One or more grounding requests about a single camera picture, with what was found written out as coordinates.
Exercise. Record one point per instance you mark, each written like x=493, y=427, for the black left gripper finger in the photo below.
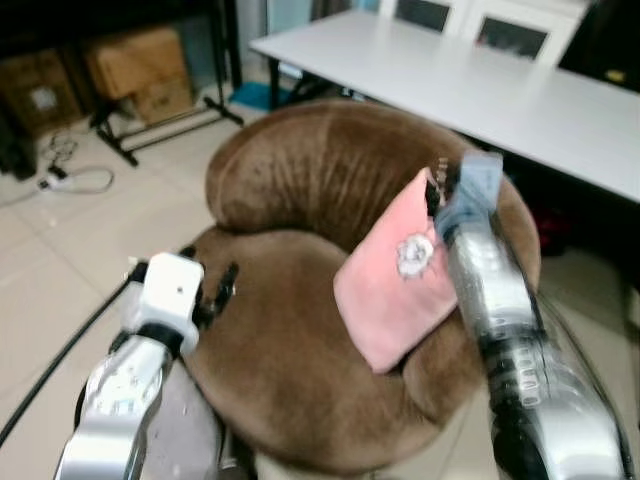
x=229, y=280

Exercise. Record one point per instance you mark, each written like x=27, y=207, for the pink pillow with white print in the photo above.
x=395, y=300

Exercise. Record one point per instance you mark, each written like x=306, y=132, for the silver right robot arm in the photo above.
x=520, y=350

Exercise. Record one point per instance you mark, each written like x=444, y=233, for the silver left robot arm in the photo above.
x=115, y=400

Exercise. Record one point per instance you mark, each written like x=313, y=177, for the brown round plush sofa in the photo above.
x=290, y=330

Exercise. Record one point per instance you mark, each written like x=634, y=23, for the long white table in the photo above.
x=470, y=90

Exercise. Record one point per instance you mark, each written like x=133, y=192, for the red object under table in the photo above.
x=550, y=228

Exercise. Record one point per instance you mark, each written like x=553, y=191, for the white chair with dark back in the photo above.
x=515, y=35
x=422, y=10

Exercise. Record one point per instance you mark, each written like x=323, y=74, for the blue flat mat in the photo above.
x=255, y=97

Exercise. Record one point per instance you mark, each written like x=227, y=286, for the black metal rack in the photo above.
x=225, y=60

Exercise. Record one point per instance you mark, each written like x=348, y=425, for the black cabinet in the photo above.
x=605, y=40

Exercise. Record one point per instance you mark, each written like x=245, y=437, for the light brown cardboard box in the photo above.
x=140, y=70

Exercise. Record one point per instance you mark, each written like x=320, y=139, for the dark brown cardboard box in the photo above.
x=40, y=95

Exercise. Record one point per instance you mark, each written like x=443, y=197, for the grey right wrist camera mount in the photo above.
x=475, y=195

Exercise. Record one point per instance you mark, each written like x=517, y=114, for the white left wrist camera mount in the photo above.
x=170, y=290

